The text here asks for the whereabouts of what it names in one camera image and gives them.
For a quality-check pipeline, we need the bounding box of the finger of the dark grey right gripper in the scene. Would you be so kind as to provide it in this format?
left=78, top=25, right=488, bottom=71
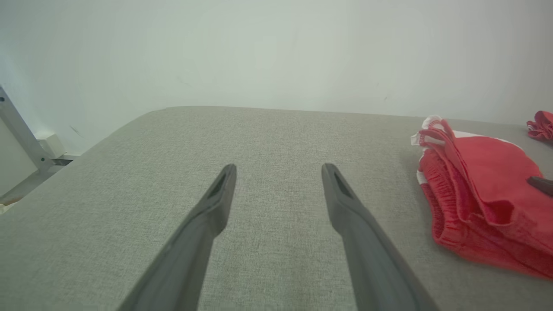
left=527, top=176, right=553, bottom=197

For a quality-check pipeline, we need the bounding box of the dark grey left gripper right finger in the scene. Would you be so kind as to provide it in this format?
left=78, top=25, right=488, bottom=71
left=321, top=163, right=439, bottom=311

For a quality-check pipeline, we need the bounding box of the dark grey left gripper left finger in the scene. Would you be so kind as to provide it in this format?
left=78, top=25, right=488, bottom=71
left=117, top=163, right=238, bottom=311

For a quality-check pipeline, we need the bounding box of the red shorts white trim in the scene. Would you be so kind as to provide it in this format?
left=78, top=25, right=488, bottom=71
left=410, top=115, right=553, bottom=280

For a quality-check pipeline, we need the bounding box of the red jersey number 23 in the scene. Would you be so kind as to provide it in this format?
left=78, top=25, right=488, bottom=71
left=526, top=111, right=553, bottom=141

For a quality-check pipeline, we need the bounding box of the white wall box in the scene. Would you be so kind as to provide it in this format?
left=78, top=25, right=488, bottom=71
left=37, top=133, right=68, bottom=159

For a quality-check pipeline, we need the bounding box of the grey metal frame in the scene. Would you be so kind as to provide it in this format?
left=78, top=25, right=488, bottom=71
left=0, top=84, right=73, bottom=206

